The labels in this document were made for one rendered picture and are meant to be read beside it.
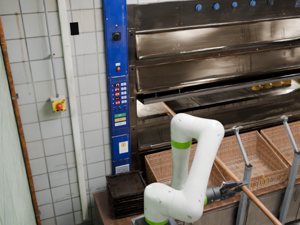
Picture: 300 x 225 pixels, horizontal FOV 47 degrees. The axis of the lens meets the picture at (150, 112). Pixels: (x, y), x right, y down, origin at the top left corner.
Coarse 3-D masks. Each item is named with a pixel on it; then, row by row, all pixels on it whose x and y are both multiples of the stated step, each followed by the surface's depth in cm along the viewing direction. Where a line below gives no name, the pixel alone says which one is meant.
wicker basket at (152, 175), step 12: (192, 144) 311; (156, 156) 300; (168, 156) 304; (192, 156) 313; (156, 168) 301; (168, 168) 306; (216, 168) 294; (156, 180) 278; (168, 180) 308; (216, 180) 298
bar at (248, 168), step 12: (276, 120) 287; (288, 132) 288; (156, 144) 253; (168, 144) 256; (240, 144) 272; (288, 180) 297; (288, 192) 300; (240, 204) 285; (288, 204) 307; (240, 216) 288
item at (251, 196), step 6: (162, 102) 306; (168, 108) 295; (174, 114) 286; (216, 156) 233; (222, 162) 226; (222, 168) 224; (228, 168) 221; (228, 174) 218; (246, 192) 202; (252, 198) 197; (258, 204) 193; (264, 210) 189; (270, 216) 185; (276, 222) 181
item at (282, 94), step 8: (296, 88) 340; (256, 96) 324; (264, 96) 324; (272, 96) 326; (280, 96) 329; (208, 104) 309; (216, 104) 309; (224, 104) 309; (232, 104) 312; (240, 104) 315; (168, 112) 295; (176, 112) 295; (184, 112) 296; (192, 112) 299; (200, 112) 302; (144, 120) 284; (152, 120) 287; (160, 120) 290
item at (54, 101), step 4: (52, 96) 245; (60, 96) 245; (64, 96) 246; (52, 100) 240; (56, 100) 241; (60, 100) 242; (64, 100) 243; (52, 104) 241; (56, 104) 242; (64, 104) 244; (52, 108) 243; (56, 108) 244; (64, 108) 246
